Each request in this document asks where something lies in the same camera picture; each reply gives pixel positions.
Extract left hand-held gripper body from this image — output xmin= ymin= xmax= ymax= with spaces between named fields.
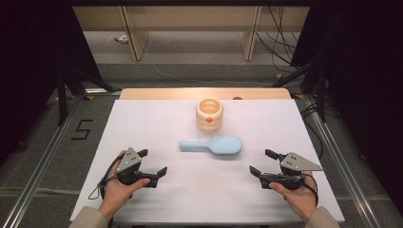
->
xmin=116 ymin=147 xmax=151 ymax=187

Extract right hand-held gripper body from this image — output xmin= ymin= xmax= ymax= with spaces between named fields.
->
xmin=269 ymin=152 xmax=323 ymax=190

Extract light blue hairbrush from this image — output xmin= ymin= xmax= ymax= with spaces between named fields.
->
xmin=179 ymin=135 xmax=243 ymax=156

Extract person's left hand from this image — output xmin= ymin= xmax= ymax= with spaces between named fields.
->
xmin=99 ymin=151 xmax=151 ymax=219

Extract person's right hand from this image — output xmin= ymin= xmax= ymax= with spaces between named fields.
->
xmin=269 ymin=171 xmax=317 ymax=224

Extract white board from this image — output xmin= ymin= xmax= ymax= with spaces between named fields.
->
xmin=69 ymin=99 xmax=346 ymax=223

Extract black tripod stand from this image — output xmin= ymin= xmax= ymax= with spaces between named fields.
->
xmin=56 ymin=65 xmax=123 ymax=127
xmin=272 ymin=61 xmax=328 ymax=124

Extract black curtain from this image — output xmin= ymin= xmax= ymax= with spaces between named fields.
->
xmin=289 ymin=0 xmax=403 ymax=217
xmin=0 ymin=0 xmax=103 ymax=165

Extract light wooden desk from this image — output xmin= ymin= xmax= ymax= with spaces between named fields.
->
xmin=71 ymin=5 xmax=311 ymax=62

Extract right hand-held gripper black cable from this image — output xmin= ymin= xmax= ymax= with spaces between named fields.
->
xmin=302 ymin=173 xmax=319 ymax=207

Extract hand-held gripper black cable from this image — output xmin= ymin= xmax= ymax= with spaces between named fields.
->
xmin=87 ymin=153 xmax=127 ymax=201
xmin=302 ymin=173 xmax=319 ymax=207

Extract left hand-held gripper black cable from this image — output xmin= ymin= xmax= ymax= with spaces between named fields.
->
xmin=87 ymin=153 xmax=127 ymax=201

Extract long metal floor rail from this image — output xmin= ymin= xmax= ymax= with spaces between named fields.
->
xmin=0 ymin=94 xmax=84 ymax=228
xmin=303 ymin=94 xmax=381 ymax=228

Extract black floor cables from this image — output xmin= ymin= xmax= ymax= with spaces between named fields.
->
xmin=300 ymin=102 xmax=325 ymax=161

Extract short metal floor rail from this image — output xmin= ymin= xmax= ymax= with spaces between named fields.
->
xmin=84 ymin=87 xmax=123 ymax=95

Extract bundle of black hanging cables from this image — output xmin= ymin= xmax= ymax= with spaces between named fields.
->
xmin=256 ymin=5 xmax=300 ymax=74

